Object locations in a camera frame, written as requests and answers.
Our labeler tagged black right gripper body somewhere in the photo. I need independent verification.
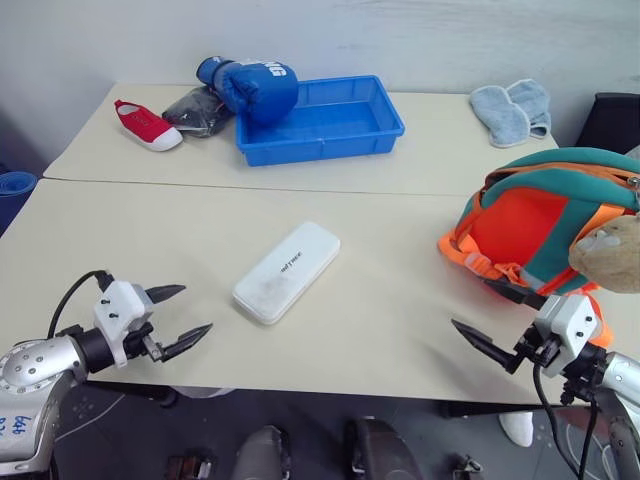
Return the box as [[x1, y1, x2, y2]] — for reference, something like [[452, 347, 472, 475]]
[[516, 324, 562, 365]]

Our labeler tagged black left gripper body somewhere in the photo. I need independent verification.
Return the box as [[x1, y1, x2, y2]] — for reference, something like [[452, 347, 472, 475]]
[[122, 322, 164, 363]]

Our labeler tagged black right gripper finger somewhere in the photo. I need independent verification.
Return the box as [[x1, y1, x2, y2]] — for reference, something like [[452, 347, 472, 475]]
[[450, 318, 524, 376], [481, 279, 547, 311]]

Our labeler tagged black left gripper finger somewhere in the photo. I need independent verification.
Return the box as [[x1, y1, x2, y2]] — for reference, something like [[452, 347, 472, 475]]
[[144, 284, 188, 305], [158, 322, 215, 363]]

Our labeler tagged teal and orange backpack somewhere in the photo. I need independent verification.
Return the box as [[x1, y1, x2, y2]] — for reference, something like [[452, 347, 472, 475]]
[[436, 146, 640, 349]]

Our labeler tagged white rectangular case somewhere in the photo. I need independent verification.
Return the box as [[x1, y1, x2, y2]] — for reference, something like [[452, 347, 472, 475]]
[[231, 221, 343, 327]]

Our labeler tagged white shoe under table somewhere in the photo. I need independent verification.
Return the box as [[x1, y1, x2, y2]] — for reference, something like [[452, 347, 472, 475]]
[[499, 410, 536, 449]]

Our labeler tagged brown plush toy head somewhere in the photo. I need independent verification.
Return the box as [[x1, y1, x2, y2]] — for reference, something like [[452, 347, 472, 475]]
[[569, 212, 640, 294]]

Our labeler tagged grey rounded shape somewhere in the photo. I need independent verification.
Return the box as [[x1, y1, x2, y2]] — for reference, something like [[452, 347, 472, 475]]
[[231, 424, 294, 480]]

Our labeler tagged black rounded shape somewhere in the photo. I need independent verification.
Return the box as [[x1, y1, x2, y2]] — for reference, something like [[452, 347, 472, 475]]
[[343, 415, 425, 480]]

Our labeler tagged red child's shoe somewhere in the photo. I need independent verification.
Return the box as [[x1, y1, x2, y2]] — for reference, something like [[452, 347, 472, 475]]
[[113, 98, 185, 153]]

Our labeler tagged light blue terry cloth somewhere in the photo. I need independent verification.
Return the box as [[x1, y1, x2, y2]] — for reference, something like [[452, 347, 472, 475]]
[[469, 84, 532, 149], [503, 77, 553, 141]]

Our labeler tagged dark clothing in plastic bag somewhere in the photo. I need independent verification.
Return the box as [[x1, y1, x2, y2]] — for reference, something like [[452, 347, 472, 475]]
[[160, 85, 237, 140]]

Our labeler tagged black chair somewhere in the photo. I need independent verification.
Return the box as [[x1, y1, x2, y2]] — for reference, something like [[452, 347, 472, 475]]
[[576, 91, 640, 157]]

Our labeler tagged blue boxing glove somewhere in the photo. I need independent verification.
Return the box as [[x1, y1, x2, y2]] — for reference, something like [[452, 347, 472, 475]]
[[195, 55, 301, 127]]

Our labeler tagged blue plastic bin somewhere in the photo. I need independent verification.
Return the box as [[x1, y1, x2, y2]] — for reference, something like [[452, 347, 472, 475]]
[[234, 74, 407, 168]]

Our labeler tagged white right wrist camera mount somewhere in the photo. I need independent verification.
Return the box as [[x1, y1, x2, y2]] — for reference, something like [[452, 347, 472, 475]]
[[533, 294, 602, 379]]

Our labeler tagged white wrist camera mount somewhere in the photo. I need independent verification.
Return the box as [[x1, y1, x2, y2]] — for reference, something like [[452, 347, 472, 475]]
[[92, 280, 157, 369], [533, 294, 602, 379]]

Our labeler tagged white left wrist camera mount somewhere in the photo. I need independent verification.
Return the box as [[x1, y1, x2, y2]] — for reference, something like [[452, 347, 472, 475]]
[[92, 280, 157, 369]]

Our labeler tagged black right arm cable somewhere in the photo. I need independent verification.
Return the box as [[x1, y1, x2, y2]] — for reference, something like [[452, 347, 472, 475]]
[[531, 360, 602, 480]]

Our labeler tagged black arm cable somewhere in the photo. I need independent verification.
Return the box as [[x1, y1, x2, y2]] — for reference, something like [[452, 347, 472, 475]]
[[531, 360, 602, 480], [46, 269, 112, 342]]

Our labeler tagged black table frame bar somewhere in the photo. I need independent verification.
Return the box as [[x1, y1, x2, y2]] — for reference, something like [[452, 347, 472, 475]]
[[438, 401, 554, 420]]

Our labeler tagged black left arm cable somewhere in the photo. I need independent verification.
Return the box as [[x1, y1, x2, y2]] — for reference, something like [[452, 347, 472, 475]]
[[46, 269, 112, 342]]

